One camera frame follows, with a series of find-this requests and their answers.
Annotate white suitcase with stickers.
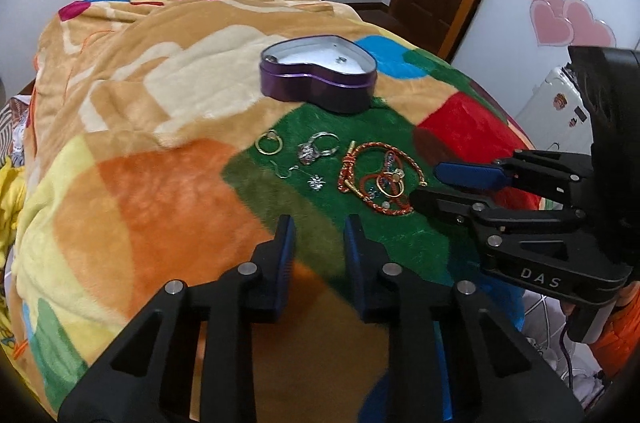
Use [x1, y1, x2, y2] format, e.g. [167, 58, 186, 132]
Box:
[515, 63, 596, 154]

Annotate yellow cloth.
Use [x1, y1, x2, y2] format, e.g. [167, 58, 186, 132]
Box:
[0, 160, 28, 356]

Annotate gold hoop earring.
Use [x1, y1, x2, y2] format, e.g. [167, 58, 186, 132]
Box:
[255, 129, 285, 154]

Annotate white wire fan guard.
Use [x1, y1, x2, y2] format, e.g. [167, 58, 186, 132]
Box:
[521, 290, 572, 356]

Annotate purple heart-shaped tin box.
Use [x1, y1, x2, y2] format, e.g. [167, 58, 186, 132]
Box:
[259, 35, 377, 114]

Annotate colourful patchwork blanket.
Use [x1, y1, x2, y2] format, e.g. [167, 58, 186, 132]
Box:
[11, 0, 543, 423]

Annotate pink heart wall sticker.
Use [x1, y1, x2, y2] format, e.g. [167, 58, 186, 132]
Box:
[499, 0, 617, 50]

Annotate gold ring on bracelet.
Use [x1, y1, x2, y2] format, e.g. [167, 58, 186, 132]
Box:
[366, 153, 407, 200]

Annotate silver crystal ring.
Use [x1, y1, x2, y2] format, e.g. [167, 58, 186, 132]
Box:
[297, 131, 340, 165]

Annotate grey patterned cloth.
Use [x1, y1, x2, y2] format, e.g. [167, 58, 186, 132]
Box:
[0, 94, 32, 164]

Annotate orange beaded bracelet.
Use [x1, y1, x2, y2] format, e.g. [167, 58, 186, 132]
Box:
[338, 141, 362, 195]

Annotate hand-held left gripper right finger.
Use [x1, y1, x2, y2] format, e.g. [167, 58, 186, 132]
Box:
[344, 214, 587, 423]

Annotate red gold braided bracelet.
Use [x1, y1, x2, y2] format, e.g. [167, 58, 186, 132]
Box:
[356, 142, 429, 218]

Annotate person's right forearm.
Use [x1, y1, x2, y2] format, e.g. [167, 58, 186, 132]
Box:
[589, 280, 640, 376]

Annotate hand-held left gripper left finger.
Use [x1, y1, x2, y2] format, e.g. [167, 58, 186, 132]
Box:
[57, 214, 298, 423]

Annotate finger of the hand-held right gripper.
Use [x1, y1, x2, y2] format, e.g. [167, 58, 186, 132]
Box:
[409, 187, 635, 308]
[433, 149, 596, 210]

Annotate silver flower hook earring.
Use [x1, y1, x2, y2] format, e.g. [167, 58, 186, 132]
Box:
[270, 160, 326, 193]

